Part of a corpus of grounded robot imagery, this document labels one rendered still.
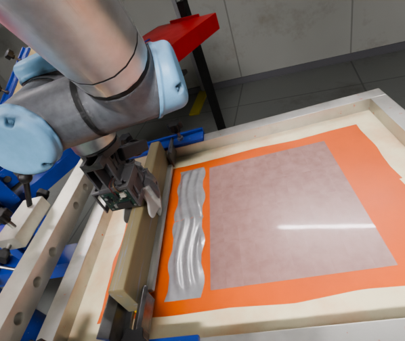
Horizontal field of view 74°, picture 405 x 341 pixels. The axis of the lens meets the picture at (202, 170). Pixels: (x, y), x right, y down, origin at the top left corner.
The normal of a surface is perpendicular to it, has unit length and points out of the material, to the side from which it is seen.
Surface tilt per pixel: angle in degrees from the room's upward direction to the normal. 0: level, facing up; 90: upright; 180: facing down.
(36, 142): 90
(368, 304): 0
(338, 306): 0
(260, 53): 90
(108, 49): 123
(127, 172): 0
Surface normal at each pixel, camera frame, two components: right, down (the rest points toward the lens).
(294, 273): -0.30, -0.73
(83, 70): 0.19, 0.95
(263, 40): -0.20, 0.68
